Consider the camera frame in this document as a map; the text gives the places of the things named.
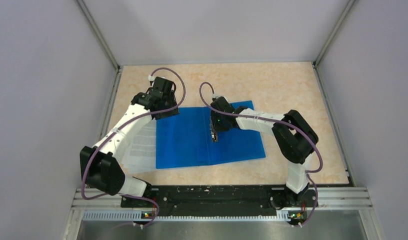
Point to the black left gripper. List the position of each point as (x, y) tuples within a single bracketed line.
[(163, 115)]

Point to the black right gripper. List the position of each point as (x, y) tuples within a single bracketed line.
[(215, 126)]

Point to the blue plastic file folder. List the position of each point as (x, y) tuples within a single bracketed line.
[(185, 140)]

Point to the white printed paper stack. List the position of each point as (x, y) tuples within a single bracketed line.
[(140, 156)]

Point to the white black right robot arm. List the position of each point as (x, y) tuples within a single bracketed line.
[(294, 136)]

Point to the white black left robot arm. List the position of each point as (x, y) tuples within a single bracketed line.
[(101, 164)]

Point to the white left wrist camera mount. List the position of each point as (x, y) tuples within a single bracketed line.
[(152, 79)]

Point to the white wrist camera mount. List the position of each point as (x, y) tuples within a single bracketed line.
[(215, 96), (152, 79)]

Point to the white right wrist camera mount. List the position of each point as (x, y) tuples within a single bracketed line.
[(215, 96)]

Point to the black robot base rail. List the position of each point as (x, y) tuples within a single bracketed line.
[(225, 200)]

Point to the grey left frame post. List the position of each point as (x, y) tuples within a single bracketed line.
[(95, 30)]

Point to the grey aluminium frame post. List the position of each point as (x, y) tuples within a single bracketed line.
[(334, 32)]

